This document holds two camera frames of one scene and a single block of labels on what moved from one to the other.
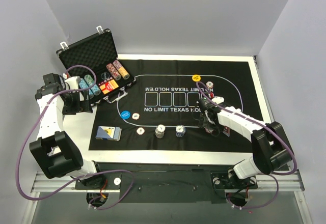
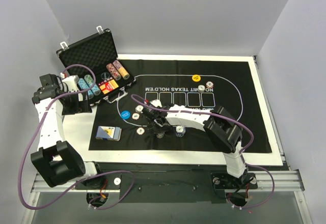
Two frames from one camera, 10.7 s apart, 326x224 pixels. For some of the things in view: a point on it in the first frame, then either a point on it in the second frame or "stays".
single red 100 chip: (135, 115) stays
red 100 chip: (209, 84) stays
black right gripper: (204, 117) -> (155, 121)
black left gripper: (77, 104) stays
